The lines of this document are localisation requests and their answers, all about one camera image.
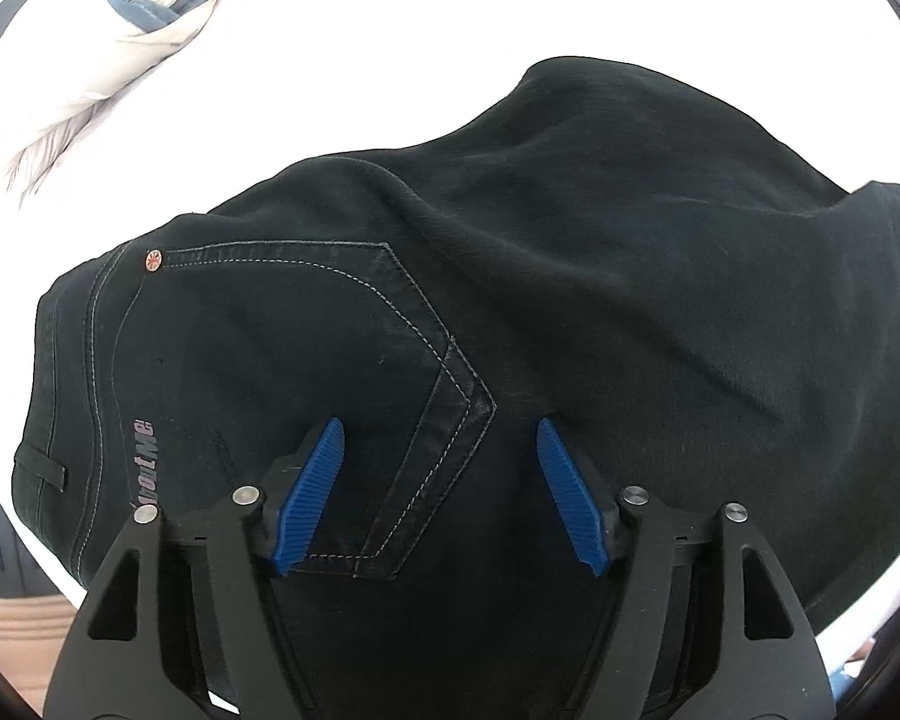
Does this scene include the black pants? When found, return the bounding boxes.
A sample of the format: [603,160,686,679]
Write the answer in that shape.
[11,56,900,720]

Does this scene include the pile of light clothes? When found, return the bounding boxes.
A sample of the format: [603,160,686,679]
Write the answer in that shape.
[0,0,361,200]

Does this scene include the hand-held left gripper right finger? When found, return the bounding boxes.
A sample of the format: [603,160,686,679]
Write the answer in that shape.
[536,418,838,720]

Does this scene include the white bed sheet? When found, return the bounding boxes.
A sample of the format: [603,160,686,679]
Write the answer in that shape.
[0,0,900,691]

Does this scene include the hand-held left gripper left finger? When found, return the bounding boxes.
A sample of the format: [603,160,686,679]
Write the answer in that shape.
[43,417,346,720]

